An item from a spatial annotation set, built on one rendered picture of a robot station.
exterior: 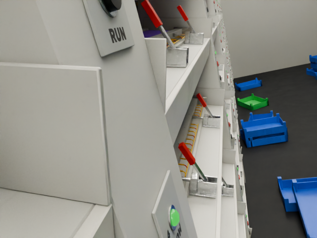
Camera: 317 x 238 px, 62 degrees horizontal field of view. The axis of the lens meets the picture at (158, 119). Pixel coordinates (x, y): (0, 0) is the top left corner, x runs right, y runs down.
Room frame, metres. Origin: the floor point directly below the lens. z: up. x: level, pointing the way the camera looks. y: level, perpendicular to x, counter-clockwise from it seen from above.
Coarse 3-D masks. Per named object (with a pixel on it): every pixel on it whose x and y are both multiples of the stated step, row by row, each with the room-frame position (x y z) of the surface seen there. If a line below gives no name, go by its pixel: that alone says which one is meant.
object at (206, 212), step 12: (192, 96) 0.76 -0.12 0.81; (204, 96) 0.75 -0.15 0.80; (216, 96) 0.75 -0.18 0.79; (216, 108) 0.73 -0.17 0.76; (192, 120) 0.64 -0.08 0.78; (192, 132) 0.57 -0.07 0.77; (204, 132) 0.57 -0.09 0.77; (216, 132) 0.57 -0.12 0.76; (204, 144) 0.51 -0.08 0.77; (216, 144) 0.51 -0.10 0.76; (204, 156) 0.46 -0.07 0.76; (216, 156) 0.46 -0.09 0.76; (180, 168) 0.42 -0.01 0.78; (204, 168) 0.42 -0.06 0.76; (216, 168) 0.42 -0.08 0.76; (216, 192) 0.35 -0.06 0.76; (192, 204) 0.32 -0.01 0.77; (204, 204) 0.32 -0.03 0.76; (216, 204) 0.32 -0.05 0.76; (192, 216) 0.30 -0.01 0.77; (204, 216) 0.30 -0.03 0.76; (216, 216) 0.30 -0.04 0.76; (204, 228) 0.28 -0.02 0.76; (216, 228) 0.28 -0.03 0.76
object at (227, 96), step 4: (228, 92) 1.41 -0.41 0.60; (224, 96) 1.42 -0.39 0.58; (228, 96) 1.41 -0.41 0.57; (224, 100) 1.27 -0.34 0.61; (228, 100) 1.40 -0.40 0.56; (228, 104) 1.27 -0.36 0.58; (228, 108) 1.26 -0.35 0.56; (228, 112) 1.21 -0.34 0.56; (228, 116) 1.16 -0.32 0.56; (228, 120) 1.11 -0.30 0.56; (232, 128) 1.02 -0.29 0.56; (232, 132) 0.98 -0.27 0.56; (232, 136) 0.84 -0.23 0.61; (232, 140) 0.84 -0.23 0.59
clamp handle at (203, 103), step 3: (198, 93) 0.61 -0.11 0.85; (198, 96) 0.61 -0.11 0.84; (201, 96) 0.61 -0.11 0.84; (201, 99) 0.60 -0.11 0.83; (201, 102) 0.60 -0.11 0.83; (204, 102) 0.60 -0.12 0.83; (204, 105) 0.60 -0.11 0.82; (207, 108) 0.60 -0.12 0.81; (210, 114) 0.60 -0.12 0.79; (213, 117) 0.60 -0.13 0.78
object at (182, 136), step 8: (192, 104) 0.69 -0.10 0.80; (192, 112) 0.63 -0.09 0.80; (200, 112) 0.67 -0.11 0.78; (184, 120) 0.58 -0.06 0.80; (184, 128) 0.54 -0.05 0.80; (184, 136) 0.50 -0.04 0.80; (176, 144) 0.46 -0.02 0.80; (192, 144) 0.49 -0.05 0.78; (176, 152) 0.43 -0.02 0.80; (184, 176) 0.38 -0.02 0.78
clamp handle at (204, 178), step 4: (180, 144) 0.36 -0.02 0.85; (184, 144) 0.36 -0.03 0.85; (180, 148) 0.35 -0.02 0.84; (184, 148) 0.35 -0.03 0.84; (184, 152) 0.35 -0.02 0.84; (188, 152) 0.35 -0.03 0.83; (184, 156) 0.35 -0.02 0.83; (188, 156) 0.35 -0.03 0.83; (192, 156) 0.36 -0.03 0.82; (188, 160) 0.35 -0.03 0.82; (192, 160) 0.35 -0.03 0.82; (192, 164) 0.35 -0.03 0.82; (196, 164) 0.36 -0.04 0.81; (196, 168) 0.35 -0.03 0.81; (200, 172) 0.35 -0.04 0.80; (200, 176) 0.35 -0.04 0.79; (204, 176) 0.35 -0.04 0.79; (200, 180) 0.35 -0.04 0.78; (204, 180) 0.35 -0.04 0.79
